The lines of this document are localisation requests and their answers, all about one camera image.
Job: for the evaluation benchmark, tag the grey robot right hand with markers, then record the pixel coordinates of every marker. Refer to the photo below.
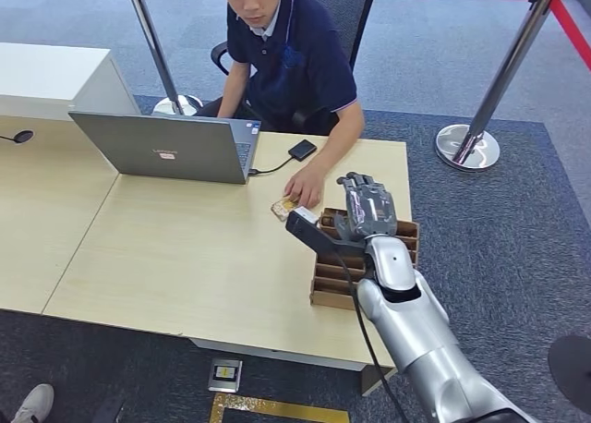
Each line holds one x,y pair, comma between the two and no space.
369,209

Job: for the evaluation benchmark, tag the person's left hand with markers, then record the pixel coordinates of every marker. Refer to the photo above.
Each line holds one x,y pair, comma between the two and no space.
307,184

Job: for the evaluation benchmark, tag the gold patterned card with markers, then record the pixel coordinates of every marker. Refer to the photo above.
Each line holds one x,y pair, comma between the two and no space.
282,209

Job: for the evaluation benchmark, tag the person's right forearm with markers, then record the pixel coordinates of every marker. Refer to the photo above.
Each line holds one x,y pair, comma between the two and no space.
231,96

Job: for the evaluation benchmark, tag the ribbed silver robot right arm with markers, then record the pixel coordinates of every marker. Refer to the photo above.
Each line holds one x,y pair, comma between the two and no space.
415,334

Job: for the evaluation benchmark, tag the person's left forearm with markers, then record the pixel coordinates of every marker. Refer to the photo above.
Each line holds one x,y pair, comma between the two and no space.
341,145

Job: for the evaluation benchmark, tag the black card reader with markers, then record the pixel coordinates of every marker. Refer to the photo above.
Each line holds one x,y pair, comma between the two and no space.
303,150

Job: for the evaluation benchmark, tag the brown cardboard card holder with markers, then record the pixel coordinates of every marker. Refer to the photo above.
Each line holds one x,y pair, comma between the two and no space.
332,279

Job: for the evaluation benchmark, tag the person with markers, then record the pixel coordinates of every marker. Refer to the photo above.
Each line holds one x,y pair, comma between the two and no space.
295,53

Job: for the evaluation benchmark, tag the black office chair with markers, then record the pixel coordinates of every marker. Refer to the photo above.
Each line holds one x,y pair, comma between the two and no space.
341,10

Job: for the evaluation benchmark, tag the grey laptop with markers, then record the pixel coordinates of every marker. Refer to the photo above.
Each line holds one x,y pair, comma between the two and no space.
170,148

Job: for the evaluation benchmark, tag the metal floor socket box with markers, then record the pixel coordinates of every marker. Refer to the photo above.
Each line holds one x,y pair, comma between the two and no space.
225,374

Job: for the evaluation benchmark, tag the chrome stanchion with red belts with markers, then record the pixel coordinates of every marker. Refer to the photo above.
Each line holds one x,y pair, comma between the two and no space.
503,77

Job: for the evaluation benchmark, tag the yellow floor tape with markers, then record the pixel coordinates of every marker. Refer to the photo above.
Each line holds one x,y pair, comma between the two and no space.
277,410

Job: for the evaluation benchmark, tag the black round disc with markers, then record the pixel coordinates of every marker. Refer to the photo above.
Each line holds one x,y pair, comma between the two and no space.
572,371

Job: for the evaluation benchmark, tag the red barrier belt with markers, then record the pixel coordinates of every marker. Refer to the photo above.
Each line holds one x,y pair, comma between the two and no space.
572,31

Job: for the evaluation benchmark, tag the white cabinet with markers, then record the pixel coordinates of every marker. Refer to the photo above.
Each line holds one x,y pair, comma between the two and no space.
50,71

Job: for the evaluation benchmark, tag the white shoe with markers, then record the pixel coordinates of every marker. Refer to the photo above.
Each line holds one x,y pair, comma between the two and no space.
35,405

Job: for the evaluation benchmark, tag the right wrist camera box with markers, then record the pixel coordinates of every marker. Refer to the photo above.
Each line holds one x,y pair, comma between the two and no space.
314,235

